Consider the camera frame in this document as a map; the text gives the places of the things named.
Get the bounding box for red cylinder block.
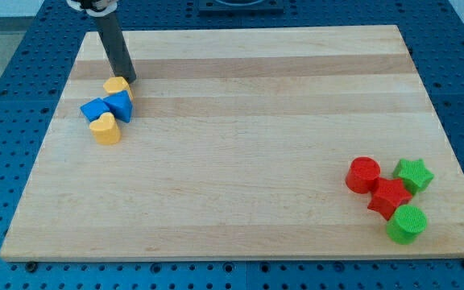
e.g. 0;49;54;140
345;156;381;194

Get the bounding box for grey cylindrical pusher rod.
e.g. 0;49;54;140
93;12;136;84

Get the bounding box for yellow heart block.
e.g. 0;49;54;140
89;112;121;145

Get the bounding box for blue triangle block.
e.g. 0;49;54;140
103;90;133;123

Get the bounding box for red star block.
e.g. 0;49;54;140
367;177;412;221

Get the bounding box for wooden board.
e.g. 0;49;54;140
0;25;464;262

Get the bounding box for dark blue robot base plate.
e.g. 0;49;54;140
196;0;285;15

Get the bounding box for green star block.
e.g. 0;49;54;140
392;159;435;196

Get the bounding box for green cylinder block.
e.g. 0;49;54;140
386;205;428;245

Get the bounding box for yellow hexagon block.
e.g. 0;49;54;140
103;77;134;101

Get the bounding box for white ring rod mount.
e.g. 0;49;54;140
66;0;118;17

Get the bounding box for blue cube block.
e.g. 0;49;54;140
80;98;110;122

